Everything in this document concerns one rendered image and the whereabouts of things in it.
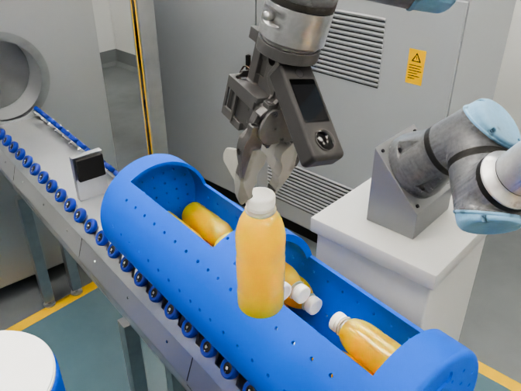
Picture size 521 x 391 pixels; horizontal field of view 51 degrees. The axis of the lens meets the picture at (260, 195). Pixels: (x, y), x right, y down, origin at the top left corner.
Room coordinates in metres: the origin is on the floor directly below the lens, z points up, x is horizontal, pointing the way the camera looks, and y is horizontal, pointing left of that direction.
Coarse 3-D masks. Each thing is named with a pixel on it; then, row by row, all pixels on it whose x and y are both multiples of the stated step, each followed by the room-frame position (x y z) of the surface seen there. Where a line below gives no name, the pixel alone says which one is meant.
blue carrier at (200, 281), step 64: (128, 192) 1.09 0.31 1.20; (192, 192) 1.29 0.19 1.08; (128, 256) 1.02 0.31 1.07; (192, 256) 0.86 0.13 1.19; (192, 320) 0.81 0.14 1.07; (256, 320) 0.69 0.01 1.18; (320, 320) 0.87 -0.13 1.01; (384, 320) 0.78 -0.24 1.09; (256, 384) 0.65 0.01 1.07; (320, 384) 0.56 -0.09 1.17; (384, 384) 0.53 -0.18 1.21; (448, 384) 0.56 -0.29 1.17
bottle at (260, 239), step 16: (240, 224) 0.59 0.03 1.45; (256, 224) 0.58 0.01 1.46; (272, 224) 0.58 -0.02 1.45; (240, 240) 0.58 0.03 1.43; (256, 240) 0.57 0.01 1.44; (272, 240) 0.57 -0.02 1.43; (240, 256) 0.58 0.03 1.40; (256, 256) 0.57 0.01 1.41; (272, 256) 0.57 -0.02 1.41; (240, 272) 0.58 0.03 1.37; (256, 272) 0.57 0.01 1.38; (272, 272) 0.57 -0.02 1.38; (240, 288) 0.58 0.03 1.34; (256, 288) 0.57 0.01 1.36; (272, 288) 0.57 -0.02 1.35; (240, 304) 0.59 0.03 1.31; (256, 304) 0.57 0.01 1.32; (272, 304) 0.58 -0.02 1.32
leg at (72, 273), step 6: (60, 246) 2.10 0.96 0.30; (66, 252) 2.08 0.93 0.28; (66, 258) 2.08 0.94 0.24; (72, 258) 2.10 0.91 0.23; (66, 264) 2.08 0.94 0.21; (72, 264) 2.09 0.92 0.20; (66, 270) 2.10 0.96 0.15; (72, 270) 2.09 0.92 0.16; (72, 276) 2.09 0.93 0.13; (78, 276) 2.10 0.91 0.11; (72, 282) 2.08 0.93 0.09; (78, 282) 2.10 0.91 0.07; (72, 288) 2.08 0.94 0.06; (78, 288) 2.10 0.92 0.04; (72, 294) 2.09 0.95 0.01; (78, 294) 2.09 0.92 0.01
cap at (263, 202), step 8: (256, 192) 0.60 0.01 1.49; (264, 192) 0.60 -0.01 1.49; (272, 192) 0.60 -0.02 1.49; (248, 200) 0.59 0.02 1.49; (256, 200) 0.58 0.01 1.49; (264, 200) 0.58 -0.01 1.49; (272, 200) 0.59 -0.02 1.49; (248, 208) 0.59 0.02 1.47; (256, 208) 0.58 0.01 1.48; (264, 208) 0.58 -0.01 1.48; (272, 208) 0.59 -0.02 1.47
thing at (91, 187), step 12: (72, 156) 1.51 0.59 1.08; (84, 156) 1.51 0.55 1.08; (96, 156) 1.52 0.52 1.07; (72, 168) 1.50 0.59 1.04; (84, 168) 1.49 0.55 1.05; (96, 168) 1.52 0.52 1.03; (84, 180) 1.49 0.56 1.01; (96, 180) 1.53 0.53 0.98; (84, 192) 1.50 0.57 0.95; (96, 192) 1.53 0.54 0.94
